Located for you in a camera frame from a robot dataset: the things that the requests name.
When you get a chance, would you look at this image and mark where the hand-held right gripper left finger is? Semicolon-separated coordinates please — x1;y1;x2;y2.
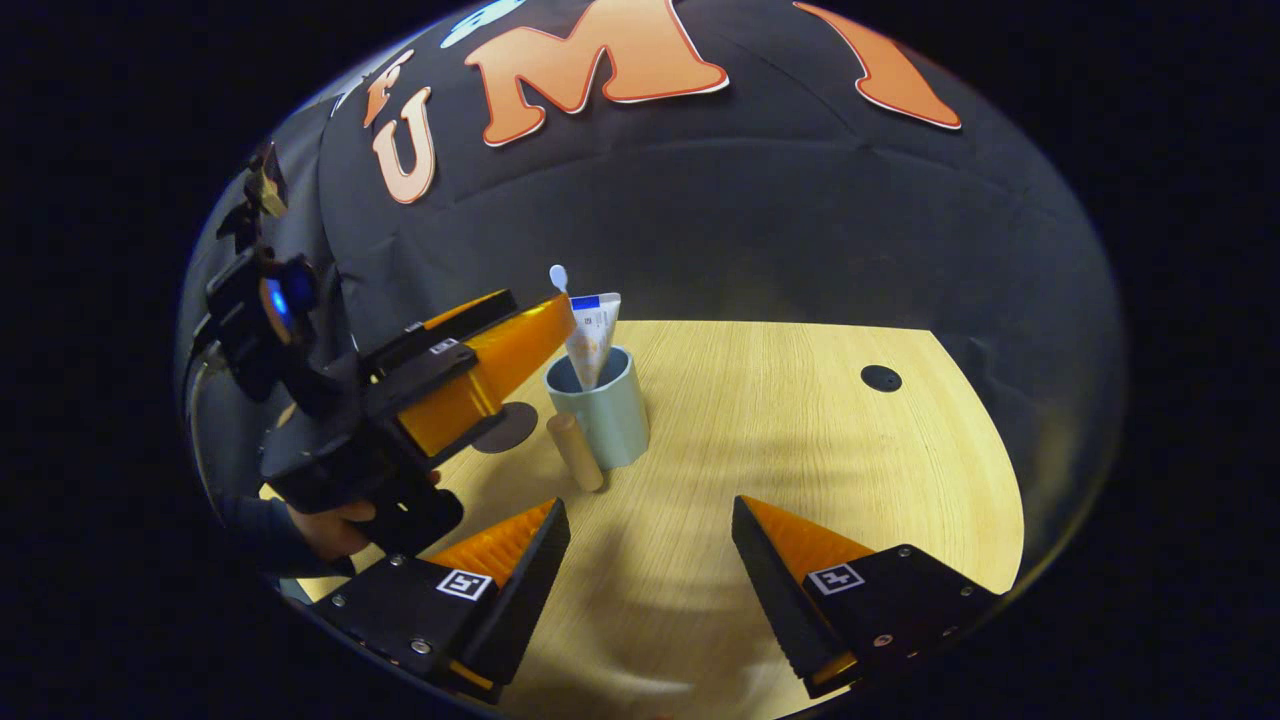
305;498;572;704

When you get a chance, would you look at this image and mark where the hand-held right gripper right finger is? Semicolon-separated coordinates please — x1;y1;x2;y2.
731;495;1003;701

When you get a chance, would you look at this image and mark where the white toothpaste tube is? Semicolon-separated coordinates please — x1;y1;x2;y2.
565;292;622;391

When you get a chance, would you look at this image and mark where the pale blue cup wooden handle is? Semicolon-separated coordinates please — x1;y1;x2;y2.
544;345;652;493

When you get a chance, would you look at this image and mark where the dark round coaster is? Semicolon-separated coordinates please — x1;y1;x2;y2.
470;401;539;455

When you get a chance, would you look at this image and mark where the wooden desktop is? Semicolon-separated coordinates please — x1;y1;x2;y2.
258;320;1026;720

